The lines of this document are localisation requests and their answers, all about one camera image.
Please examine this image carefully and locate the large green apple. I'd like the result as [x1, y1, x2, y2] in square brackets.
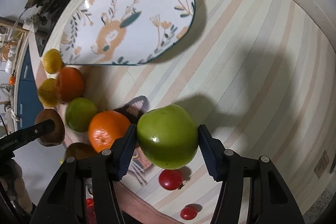
[137, 104, 198, 170]

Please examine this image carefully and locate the small green apple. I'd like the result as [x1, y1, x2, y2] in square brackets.
[66, 97, 98, 132]

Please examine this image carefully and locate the floral ceramic plate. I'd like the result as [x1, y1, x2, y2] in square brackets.
[59, 0, 196, 66]

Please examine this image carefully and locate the yellow lemon upper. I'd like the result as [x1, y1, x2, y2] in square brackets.
[42, 49, 63, 75]

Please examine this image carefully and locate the yellow lemon lower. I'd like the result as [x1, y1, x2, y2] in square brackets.
[37, 78, 60, 108]

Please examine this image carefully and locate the red cherry tomato large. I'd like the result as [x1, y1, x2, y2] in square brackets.
[158, 169, 184, 190]

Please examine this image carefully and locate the orange near gripper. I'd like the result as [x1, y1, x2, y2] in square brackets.
[88, 110, 131, 153]

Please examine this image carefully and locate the blue kitchen cabinet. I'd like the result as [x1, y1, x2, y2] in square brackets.
[17, 47, 43, 130]

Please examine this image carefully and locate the striped cat table mat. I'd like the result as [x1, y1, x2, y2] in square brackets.
[47, 0, 335, 223]

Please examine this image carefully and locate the red cherry tomato small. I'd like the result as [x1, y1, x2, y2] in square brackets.
[180, 206, 198, 220]

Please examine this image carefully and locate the brown pear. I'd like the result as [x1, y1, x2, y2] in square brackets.
[64, 142, 97, 160]
[34, 109, 66, 147]

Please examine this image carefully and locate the yellow lemon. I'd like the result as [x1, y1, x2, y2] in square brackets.
[42, 49, 63, 75]
[37, 78, 60, 108]

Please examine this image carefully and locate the small orange fruit on counter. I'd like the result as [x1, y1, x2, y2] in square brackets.
[9, 75, 16, 86]

